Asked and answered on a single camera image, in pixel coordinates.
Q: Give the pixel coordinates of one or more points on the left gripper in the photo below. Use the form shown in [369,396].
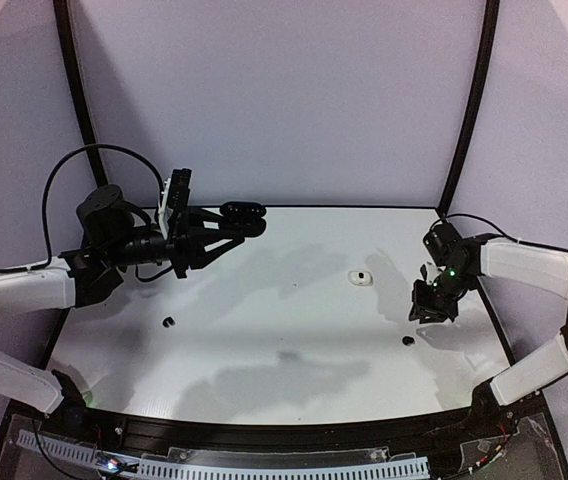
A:
[180,245]

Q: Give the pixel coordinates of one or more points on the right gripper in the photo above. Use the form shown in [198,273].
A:
[431,305]

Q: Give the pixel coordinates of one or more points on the black earbud charging case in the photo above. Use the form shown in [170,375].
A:
[246,218]

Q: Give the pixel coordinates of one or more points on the white earbud charging case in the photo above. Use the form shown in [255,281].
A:
[360,278]

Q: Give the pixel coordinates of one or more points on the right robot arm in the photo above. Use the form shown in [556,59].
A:
[530,284]

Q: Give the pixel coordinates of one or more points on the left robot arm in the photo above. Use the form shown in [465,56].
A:
[119,235]

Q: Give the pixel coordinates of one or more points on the black earbud left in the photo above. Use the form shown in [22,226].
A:
[168,322]

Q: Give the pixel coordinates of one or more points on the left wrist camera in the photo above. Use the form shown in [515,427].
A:
[177,190]

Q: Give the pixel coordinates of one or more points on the white slotted cable duct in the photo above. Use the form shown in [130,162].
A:
[362,464]

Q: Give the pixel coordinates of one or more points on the black front frame rail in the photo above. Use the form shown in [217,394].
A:
[155,435]

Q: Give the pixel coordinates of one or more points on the left black frame post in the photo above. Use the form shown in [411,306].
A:
[64,28]

